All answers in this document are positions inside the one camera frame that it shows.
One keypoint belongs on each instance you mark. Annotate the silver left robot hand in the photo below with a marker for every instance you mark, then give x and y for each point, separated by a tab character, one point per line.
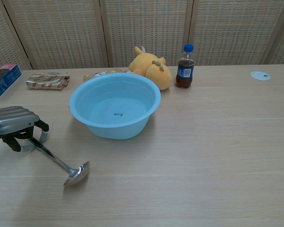
11	119

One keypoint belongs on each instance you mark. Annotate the light blue plastic basin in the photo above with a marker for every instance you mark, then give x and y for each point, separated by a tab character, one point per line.
113	106

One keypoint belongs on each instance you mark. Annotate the blue cookie box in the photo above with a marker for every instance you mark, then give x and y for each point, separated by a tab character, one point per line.
2	81

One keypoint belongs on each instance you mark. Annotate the gold snack pack red print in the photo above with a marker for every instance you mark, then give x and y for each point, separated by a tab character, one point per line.
48	81

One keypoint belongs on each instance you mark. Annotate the yellow snack bag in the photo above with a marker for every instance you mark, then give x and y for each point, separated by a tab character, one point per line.
101	73

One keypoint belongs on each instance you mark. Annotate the yellow plush toy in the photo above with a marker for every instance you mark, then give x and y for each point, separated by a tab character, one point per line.
156	71

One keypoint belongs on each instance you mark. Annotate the woven folding screen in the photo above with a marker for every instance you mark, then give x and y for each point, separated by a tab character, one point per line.
142	30

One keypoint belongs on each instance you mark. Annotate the cola bottle with blue cap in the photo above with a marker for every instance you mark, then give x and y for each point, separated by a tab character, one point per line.
185	68

